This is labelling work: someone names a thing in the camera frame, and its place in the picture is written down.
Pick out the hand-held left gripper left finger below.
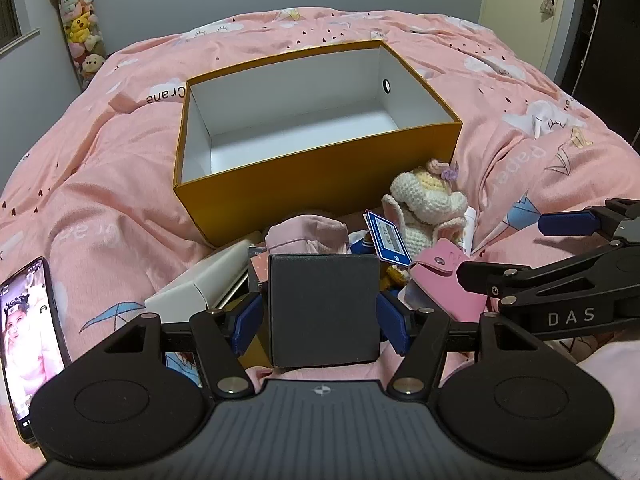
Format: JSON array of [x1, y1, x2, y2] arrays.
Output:
[[95, 291, 264, 398]]

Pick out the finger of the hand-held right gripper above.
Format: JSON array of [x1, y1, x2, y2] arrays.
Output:
[[539, 199, 640, 243], [456, 241, 640, 317]]

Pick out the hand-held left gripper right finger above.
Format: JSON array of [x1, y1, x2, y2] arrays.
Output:
[[376, 291, 551, 397]]

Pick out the pink patterned small box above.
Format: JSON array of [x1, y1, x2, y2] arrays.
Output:
[[246, 242, 273, 293]]

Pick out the white rectangular box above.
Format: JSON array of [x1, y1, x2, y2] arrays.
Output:
[[145, 232, 266, 323]]

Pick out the dark grey square box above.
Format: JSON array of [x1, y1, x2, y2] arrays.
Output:
[[267, 254, 382, 368]]

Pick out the blue white printed card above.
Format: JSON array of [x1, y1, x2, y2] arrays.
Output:
[[364, 209, 412, 266]]

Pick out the white crochet bunny doll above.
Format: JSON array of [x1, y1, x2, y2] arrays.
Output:
[[381, 159, 476, 266]]

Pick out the pink cap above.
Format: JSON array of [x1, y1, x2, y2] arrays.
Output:
[[265, 214, 349, 257]]

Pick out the yellow cardboard box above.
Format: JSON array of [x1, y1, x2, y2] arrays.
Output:
[[172, 40, 463, 248]]

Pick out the pink snap wallet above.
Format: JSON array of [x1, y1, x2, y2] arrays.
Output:
[[409, 237, 488, 323]]

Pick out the white printed bottle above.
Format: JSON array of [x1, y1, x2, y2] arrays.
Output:
[[462, 206, 478, 253]]

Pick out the person's light pink clothing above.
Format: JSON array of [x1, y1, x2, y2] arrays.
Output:
[[575, 342, 640, 480]]

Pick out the dark wardrobe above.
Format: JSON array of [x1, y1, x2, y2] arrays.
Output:
[[552, 0, 640, 156]]

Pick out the pink printed blanket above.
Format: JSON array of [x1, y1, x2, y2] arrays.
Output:
[[0, 7, 640, 480]]

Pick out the cream door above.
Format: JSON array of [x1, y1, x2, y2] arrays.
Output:
[[480, 0, 576, 83]]

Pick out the black smartphone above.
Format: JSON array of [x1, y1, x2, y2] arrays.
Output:
[[0, 256, 73, 445]]

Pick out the window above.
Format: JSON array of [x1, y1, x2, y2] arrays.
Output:
[[0, 0, 41, 51]]

